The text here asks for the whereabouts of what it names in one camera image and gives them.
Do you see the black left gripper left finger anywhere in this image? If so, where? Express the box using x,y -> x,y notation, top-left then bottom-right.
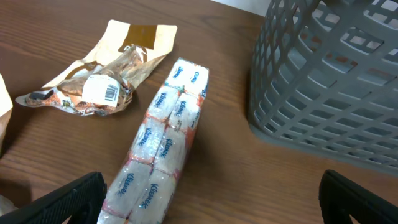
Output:
1,172 -> 106,224

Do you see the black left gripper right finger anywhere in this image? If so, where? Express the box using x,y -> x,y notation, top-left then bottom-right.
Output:
318,170 -> 397,224

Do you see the Kleenex tissue multipack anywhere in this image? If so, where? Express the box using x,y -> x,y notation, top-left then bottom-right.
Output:
97,58 -> 209,224

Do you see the brown cookie snack pouch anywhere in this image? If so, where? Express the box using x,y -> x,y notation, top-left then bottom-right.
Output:
16,20 -> 177,116

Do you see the cream paper snack pouch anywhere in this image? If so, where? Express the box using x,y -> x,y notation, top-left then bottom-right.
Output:
0,76 -> 13,148

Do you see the grey plastic slotted basket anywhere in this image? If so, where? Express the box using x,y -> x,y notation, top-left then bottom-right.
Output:
248,0 -> 397,175

